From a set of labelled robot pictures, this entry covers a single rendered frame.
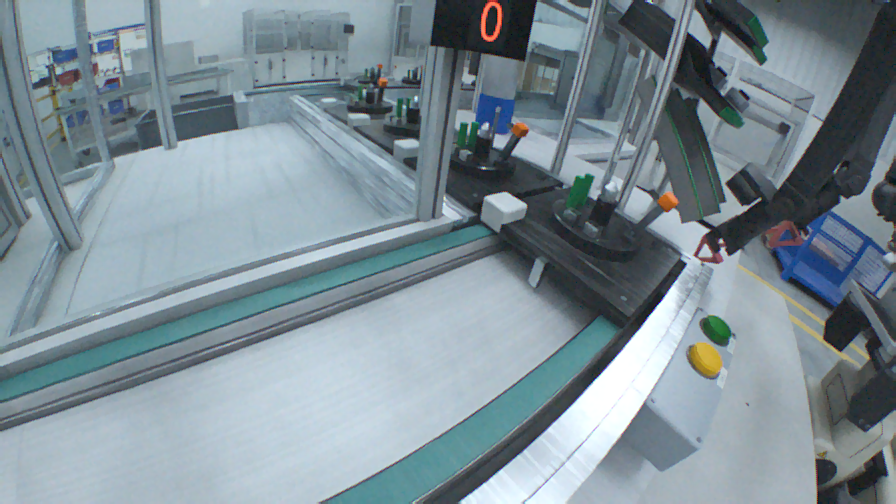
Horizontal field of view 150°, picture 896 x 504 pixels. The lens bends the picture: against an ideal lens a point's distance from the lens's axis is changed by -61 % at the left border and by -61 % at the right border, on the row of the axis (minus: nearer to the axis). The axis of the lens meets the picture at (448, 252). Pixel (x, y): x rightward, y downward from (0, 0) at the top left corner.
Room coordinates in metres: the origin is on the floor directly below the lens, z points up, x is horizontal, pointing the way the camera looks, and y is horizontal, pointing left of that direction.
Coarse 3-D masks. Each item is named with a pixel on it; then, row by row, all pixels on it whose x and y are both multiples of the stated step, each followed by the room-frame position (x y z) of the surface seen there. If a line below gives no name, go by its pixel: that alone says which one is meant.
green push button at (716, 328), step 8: (704, 320) 0.23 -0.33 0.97; (712, 320) 0.22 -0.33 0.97; (720, 320) 0.23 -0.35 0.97; (704, 328) 0.22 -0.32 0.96; (712, 328) 0.21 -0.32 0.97; (720, 328) 0.21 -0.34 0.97; (728, 328) 0.21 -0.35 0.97; (712, 336) 0.20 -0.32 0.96; (720, 336) 0.20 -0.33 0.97; (728, 336) 0.20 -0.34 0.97
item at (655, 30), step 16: (640, 0) 0.65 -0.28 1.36; (624, 16) 0.68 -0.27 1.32; (640, 16) 0.64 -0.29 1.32; (656, 16) 0.62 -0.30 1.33; (640, 32) 0.64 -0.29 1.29; (656, 32) 0.61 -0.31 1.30; (672, 32) 0.58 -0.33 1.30; (688, 32) 0.68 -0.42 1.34; (656, 48) 0.60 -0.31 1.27; (688, 48) 0.55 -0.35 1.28; (704, 48) 0.64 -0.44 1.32; (688, 64) 0.54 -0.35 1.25; (704, 64) 0.63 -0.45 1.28; (688, 80) 0.53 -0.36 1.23; (704, 80) 0.62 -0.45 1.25; (704, 96) 0.50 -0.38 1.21; (720, 96) 0.58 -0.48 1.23; (720, 112) 0.47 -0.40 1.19; (736, 112) 0.55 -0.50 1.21
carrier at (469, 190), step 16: (496, 112) 0.63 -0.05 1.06; (464, 128) 0.59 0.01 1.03; (480, 128) 0.57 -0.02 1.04; (496, 128) 0.63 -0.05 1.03; (464, 144) 0.59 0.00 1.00; (480, 144) 0.56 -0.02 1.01; (464, 160) 0.51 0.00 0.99; (480, 160) 0.54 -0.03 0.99; (496, 160) 0.53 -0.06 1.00; (512, 160) 0.57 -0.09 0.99; (448, 176) 0.49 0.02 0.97; (464, 176) 0.50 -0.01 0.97; (480, 176) 0.50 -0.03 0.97; (496, 176) 0.51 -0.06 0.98; (512, 176) 0.54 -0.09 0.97; (528, 176) 0.56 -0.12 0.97; (448, 192) 0.44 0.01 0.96; (464, 192) 0.43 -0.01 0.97; (480, 192) 0.44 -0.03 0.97; (496, 192) 0.45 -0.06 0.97; (512, 192) 0.47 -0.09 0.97; (528, 192) 0.49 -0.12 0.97; (544, 192) 0.52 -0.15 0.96; (480, 208) 0.41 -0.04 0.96
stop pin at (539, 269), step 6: (540, 258) 0.30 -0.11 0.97; (534, 264) 0.30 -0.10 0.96; (540, 264) 0.29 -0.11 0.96; (546, 264) 0.29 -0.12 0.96; (534, 270) 0.30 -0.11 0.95; (540, 270) 0.29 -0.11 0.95; (534, 276) 0.29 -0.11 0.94; (540, 276) 0.29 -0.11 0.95; (528, 282) 0.30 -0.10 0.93; (534, 282) 0.29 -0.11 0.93; (540, 282) 0.29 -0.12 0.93; (534, 288) 0.29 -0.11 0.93
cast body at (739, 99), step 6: (732, 90) 0.64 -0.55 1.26; (726, 96) 0.64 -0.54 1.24; (732, 96) 0.63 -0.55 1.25; (738, 96) 0.62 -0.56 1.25; (744, 96) 0.62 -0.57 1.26; (732, 102) 0.63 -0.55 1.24; (738, 102) 0.61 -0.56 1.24; (744, 102) 0.61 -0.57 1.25; (738, 108) 0.61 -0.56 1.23; (744, 108) 0.62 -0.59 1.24
